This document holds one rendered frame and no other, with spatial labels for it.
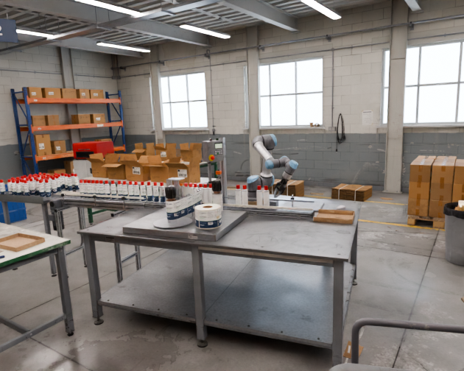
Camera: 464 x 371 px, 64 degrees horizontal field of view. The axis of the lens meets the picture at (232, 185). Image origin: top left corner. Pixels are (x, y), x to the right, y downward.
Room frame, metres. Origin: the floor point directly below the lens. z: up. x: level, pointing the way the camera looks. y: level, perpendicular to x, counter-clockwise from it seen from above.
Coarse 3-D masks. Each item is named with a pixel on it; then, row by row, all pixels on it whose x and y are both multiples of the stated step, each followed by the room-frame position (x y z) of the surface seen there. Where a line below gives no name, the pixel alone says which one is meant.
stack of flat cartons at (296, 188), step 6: (276, 180) 7.62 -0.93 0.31; (294, 180) 7.53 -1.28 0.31; (300, 180) 7.47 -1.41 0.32; (270, 186) 7.27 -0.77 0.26; (288, 186) 7.10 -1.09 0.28; (294, 186) 7.04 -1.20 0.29; (300, 186) 7.29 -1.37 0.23; (270, 192) 7.28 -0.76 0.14; (288, 192) 7.10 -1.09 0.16; (294, 192) 7.03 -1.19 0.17; (300, 192) 7.28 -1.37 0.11
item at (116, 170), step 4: (120, 156) 6.09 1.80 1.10; (120, 160) 6.07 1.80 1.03; (108, 164) 5.76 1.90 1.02; (112, 164) 5.73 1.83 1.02; (116, 164) 5.70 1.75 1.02; (120, 164) 5.67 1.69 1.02; (108, 168) 5.83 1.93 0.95; (112, 168) 5.79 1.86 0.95; (116, 168) 5.75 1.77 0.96; (120, 168) 5.71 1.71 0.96; (124, 168) 5.68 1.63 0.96; (108, 172) 5.83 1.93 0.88; (112, 172) 5.80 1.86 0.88; (116, 172) 5.75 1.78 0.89; (120, 172) 5.72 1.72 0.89; (124, 172) 5.70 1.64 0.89; (108, 176) 5.84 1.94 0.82; (112, 176) 5.80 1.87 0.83; (116, 176) 5.75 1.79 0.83; (120, 176) 5.72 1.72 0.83; (124, 176) 5.69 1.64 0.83
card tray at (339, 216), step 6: (318, 210) 3.13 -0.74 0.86; (324, 210) 3.11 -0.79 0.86; (330, 210) 3.09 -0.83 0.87; (336, 210) 3.08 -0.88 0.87; (318, 216) 3.02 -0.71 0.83; (324, 216) 3.01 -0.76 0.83; (330, 216) 3.00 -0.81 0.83; (336, 216) 2.99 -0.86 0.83; (342, 216) 2.99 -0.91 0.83; (348, 216) 2.98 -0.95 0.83; (330, 222) 2.85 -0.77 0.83; (336, 222) 2.83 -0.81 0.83; (342, 222) 2.81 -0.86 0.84; (348, 222) 2.79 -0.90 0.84
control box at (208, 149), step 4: (220, 140) 3.48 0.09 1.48; (204, 144) 3.42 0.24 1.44; (208, 144) 3.37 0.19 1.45; (212, 144) 3.39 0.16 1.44; (204, 148) 3.42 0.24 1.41; (208, 148) 3.37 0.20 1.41; (212, 148) 3.39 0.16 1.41; (204, 152) 3.42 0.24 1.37; (208, 152) 3.37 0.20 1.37; (212, 152) 3.39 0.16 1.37; (204, 156) 3.43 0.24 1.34; (208, 156) 3.37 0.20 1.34; (216, 156) 3.41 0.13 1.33; (220, 156) 3.44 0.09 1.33; (204, 160) 3.43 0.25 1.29; (208, 160) 3.37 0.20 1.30; (212, 160) 3.39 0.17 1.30; (216, 160) 3.41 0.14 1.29; (220, 160) 3.45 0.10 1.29
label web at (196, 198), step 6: (180, 186) 3.45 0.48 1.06; (180, 192) 3.43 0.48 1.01; (186, 192) 3.40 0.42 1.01; (192, 192) 3.32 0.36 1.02; (198, 192) 3.15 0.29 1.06; (180, 198) 3.42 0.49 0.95; (192, 198) 3.03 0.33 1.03; (198, 198) 3.14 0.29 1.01; (192, 204) 3.02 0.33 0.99; (198, 204) 3.14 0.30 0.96; (192, 210) 3.02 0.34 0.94
